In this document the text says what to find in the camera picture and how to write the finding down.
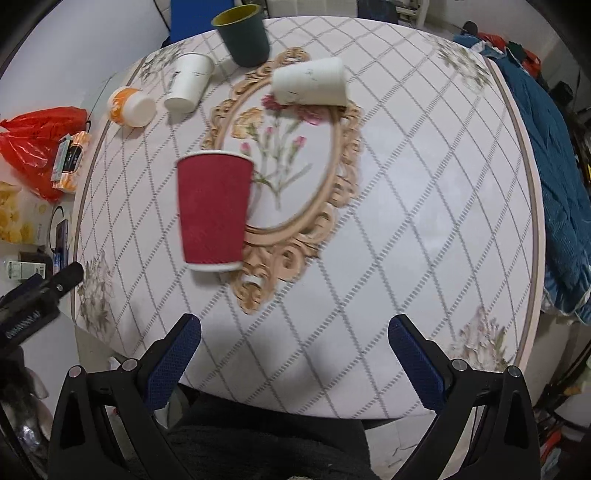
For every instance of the blue chair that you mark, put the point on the blue chair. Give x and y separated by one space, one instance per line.
194 16

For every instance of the red plastic bag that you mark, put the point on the red plastic bag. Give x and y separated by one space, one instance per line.
37 147

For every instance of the blue quilted blanket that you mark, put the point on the blue quilted blanket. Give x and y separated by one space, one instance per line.
549 184

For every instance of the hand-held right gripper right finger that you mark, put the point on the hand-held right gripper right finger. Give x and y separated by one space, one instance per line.
418 364

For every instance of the yellow snack bag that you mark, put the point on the yellow snack bag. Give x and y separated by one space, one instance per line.
11 214

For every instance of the red paper cup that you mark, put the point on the red paper cup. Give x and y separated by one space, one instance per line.
213 211

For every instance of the orange striped carton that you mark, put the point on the orange striped carton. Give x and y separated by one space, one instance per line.
70 161

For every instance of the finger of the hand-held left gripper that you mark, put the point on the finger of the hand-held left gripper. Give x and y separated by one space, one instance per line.
60 279

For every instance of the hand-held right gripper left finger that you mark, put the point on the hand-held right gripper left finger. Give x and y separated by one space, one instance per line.
170 364

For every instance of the dark green cup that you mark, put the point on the dark green cup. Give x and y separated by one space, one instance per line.
243 35

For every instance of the floral patterned tablecloth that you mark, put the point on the floral patterned tablecloth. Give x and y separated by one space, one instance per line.
369 258

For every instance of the white paper cup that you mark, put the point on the white paper cup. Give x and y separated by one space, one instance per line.
188 81
310 82

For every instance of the orange and white jar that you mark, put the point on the orange and white jar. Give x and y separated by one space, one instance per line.
131 106

